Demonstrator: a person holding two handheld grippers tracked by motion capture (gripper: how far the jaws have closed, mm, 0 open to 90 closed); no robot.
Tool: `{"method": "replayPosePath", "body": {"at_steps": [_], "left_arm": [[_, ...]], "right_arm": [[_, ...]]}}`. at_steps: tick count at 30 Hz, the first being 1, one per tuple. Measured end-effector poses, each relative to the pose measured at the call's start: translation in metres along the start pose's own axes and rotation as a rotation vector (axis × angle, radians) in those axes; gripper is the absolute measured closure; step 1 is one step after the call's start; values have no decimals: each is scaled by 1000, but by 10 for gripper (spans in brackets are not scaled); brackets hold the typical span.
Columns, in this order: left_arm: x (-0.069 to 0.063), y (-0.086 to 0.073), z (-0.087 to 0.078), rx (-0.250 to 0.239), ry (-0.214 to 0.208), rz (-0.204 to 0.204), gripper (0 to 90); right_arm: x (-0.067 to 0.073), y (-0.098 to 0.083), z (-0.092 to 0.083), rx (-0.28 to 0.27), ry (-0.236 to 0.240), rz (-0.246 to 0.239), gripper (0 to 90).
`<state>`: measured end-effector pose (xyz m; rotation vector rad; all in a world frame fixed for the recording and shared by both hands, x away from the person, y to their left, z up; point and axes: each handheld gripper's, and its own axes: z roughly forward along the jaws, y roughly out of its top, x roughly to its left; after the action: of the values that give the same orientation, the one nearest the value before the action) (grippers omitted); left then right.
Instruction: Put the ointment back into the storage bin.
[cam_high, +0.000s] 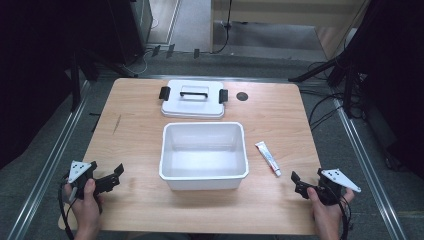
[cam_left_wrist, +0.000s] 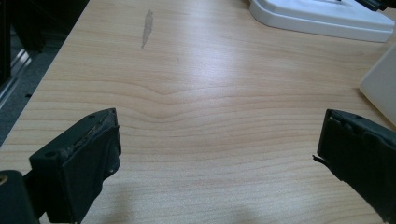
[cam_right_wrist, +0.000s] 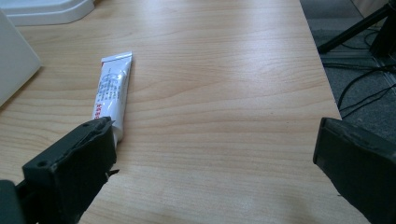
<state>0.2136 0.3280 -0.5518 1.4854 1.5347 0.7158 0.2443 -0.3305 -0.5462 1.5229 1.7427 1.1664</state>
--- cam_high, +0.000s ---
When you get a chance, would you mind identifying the person's left hand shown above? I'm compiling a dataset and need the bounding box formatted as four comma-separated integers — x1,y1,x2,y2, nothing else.
63,178,105,232

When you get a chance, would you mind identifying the black metal stand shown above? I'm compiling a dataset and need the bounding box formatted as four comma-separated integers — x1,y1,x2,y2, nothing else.
68,46,101,113

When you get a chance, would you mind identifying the person's right hand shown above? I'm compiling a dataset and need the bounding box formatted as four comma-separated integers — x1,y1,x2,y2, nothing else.
305,186,356,236

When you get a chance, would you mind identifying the metal floor rail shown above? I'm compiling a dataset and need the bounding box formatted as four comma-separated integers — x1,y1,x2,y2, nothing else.
331,96,409,240
5,79,92,240

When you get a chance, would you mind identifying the black tripod stand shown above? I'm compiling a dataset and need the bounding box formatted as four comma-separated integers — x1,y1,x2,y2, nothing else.
287,0,378,118

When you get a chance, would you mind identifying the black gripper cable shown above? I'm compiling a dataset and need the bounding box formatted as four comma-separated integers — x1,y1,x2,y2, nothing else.
57,172,76,240
324,186,354,240

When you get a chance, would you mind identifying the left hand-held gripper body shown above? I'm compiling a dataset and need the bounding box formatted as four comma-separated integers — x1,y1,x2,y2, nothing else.
67,160,107,201

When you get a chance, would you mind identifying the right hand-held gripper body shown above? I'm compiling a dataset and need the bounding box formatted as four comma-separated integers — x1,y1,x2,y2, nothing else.
309,167,363,207

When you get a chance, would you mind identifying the black floor cable bundle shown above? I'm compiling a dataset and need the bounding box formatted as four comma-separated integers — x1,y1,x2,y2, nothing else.
306,59,368,133

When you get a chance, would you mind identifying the white floor cable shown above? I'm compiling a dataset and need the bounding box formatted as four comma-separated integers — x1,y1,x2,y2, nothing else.
121,49,149,77

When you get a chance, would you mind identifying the white ointment tube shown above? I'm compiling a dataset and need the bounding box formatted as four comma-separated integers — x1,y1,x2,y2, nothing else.
254,140,283,178

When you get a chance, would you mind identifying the white lid with black handle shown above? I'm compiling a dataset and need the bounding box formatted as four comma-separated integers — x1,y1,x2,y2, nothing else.
158,78,230,120

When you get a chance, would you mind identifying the white plastic storage box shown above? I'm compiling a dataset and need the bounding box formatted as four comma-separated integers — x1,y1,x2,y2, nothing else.
158,121,250,192

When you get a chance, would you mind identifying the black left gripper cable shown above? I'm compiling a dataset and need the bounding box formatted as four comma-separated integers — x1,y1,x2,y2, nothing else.
57,172,76,240

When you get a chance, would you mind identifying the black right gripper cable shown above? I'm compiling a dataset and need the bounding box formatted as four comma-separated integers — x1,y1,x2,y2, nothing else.
324,186,354,240

